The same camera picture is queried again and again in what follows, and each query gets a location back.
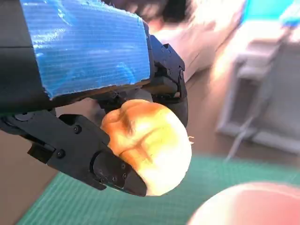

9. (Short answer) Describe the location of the seated person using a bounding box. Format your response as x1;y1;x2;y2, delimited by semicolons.
117;0;249;77

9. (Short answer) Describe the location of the round toy bread bun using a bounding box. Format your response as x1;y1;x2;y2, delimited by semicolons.
100;99;193;197

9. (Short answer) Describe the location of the pink bowl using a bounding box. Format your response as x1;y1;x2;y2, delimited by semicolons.
187;181;300;225

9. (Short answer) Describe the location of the green cutting mat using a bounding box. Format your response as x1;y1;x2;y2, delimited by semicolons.
16;154;300;225

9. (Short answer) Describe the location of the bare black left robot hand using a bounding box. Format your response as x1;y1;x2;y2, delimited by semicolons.
0;0;189;197

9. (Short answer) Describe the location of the white cabinet with mesh panel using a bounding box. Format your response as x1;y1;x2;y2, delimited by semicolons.
215;39;300;154

